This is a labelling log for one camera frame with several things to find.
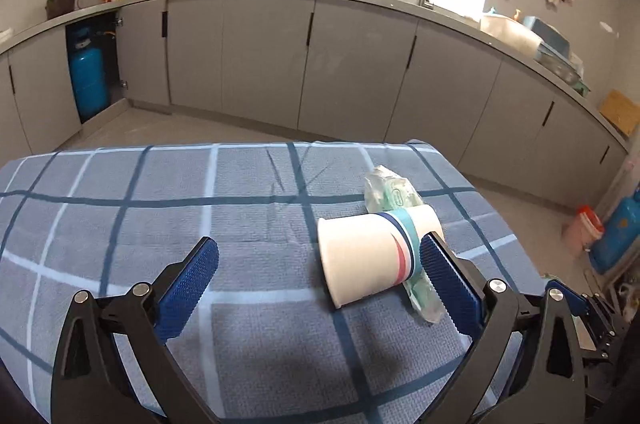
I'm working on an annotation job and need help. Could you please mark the white paper cup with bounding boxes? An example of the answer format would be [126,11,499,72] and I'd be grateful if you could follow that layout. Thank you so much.
[317,204,444,308]

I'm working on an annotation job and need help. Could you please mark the blue water jug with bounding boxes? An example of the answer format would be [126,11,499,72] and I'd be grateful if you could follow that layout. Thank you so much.
[589,189,640,275]

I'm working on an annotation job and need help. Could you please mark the white plastic container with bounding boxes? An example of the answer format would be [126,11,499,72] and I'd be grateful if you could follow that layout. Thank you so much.
[480,14,542,58]

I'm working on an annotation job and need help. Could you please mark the dark pot on counter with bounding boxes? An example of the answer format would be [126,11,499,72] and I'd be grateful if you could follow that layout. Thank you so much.
[44,0,76,20]

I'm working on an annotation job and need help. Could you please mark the green clear plastic bag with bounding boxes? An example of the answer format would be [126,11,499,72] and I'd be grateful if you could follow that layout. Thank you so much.
[363,165,445,324]

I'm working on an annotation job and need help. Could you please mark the blue plaid tablecloth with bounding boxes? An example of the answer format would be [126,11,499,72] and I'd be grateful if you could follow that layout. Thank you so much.
[1,143,544,423]

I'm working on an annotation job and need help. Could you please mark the blue gas cylinder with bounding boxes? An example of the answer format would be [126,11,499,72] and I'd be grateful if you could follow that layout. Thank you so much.
[68,28,111,122]

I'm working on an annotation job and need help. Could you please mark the grey kitchen cabinets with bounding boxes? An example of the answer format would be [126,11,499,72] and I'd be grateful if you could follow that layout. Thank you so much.
[1,0,629,207]

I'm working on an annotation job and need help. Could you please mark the red white bucket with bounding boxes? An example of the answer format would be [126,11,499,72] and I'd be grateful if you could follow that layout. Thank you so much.
[562,205,604,253]

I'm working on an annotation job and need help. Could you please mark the cardboard box on counter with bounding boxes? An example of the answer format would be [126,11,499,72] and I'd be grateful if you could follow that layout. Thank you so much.
[599,88,640,137]

